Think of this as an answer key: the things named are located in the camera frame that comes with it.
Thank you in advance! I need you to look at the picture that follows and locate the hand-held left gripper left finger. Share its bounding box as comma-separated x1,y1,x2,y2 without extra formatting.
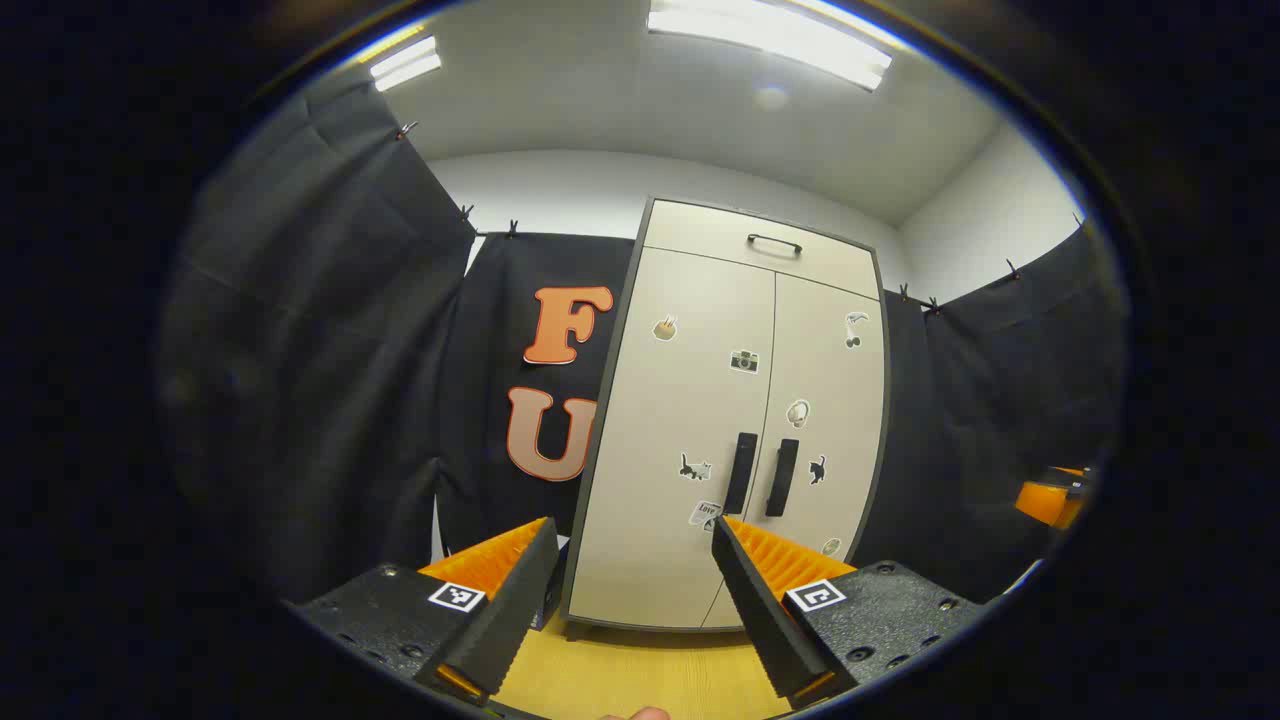
285,516,561,707

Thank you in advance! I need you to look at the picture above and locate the large ceiling light panel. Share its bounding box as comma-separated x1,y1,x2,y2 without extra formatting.
647,0,894,93

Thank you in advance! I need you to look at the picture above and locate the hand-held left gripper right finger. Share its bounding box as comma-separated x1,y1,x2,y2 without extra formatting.
710,515,989,711

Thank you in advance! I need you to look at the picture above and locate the beige double-door shoe cabinet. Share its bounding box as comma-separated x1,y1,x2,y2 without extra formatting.
558,196,893,641

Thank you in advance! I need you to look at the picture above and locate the small ceiling light panel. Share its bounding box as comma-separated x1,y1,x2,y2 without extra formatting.
370,35,443,93

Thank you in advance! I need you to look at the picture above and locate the beige cabinet door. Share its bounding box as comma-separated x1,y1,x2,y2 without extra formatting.
567,248,777,631
703,272,889,631

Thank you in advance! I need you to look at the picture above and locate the black backdrop cloth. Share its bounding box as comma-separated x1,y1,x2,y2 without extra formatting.
160,65,1126,606

